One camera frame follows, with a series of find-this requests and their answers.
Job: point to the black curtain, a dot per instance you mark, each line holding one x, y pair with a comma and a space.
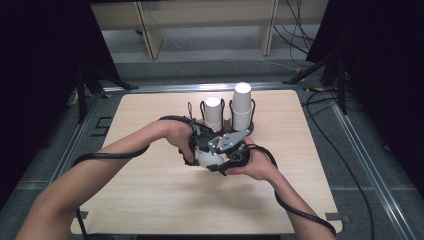
40, 83
383, 66

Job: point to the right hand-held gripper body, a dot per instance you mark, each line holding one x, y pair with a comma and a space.
230, 141

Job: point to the person's left hand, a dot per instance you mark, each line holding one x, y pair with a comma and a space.
176, 133

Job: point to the metal floor rail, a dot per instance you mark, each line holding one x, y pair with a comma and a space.
373, 170
186, 87
63, 160

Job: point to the tall white paper cup stack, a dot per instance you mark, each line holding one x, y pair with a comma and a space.
241, 106

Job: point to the black metal stand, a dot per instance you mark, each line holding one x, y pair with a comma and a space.
81, 96
340, 86

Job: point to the short white paper cup stack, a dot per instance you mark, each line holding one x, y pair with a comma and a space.
213, 113

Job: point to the person's right hand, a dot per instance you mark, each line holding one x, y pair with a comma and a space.
260, 166

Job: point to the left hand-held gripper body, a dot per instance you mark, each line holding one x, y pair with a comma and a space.
202, 140

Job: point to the beige wooden desk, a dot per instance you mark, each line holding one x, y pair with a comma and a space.
150, 33

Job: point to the single white paper cup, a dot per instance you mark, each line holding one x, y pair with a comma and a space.
208, 159

